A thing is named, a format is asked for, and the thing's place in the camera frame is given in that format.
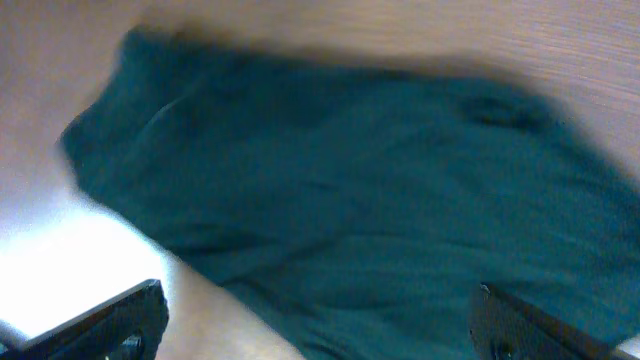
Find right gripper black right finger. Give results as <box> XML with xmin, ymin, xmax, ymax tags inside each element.
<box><xmin>469</xmin><ymin>283</ymin><xmax>635</xmax><ymax>360</ymax></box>

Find dark green shorts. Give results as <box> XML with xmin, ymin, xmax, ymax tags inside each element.
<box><xmin>60</xmin><ymin>29</ymin><xmax>639</xmax><ymax>359</ymax></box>

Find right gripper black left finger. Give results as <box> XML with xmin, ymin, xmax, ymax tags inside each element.
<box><xmin>1</xmin><ymin>279</ymin><xmax>169</xmax><ymax>360</ymax></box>

